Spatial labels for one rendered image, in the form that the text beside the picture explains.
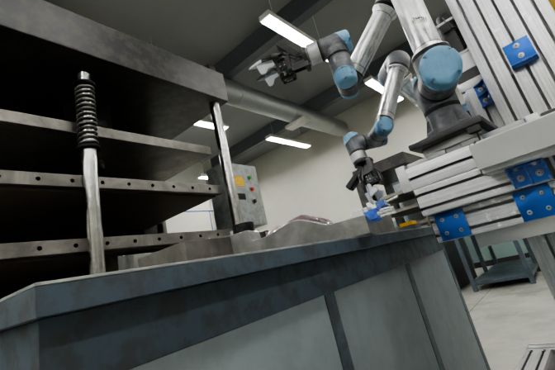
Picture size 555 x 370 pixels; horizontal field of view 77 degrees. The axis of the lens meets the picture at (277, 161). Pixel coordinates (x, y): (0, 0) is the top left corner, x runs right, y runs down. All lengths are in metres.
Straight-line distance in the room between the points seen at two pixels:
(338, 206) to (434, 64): 8.07
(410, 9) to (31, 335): 1.20
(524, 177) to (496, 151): 0.14
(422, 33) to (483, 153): 0.41
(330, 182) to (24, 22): 8.18
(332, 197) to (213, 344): 8.57
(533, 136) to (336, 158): 8.24
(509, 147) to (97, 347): 0.96
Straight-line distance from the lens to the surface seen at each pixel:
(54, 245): 1.46
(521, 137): 1.04
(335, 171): 9.14
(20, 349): 0.60
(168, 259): 0.91
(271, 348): 0.78
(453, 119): 1.22
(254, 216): 2.20
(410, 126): 8.47
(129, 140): 1.78
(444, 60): 1.15
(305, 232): 1.12
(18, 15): 1.73
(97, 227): 1.48
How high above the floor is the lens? 0.74
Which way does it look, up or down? 18 degrees up
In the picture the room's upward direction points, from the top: 14 degrees counter-clockwise
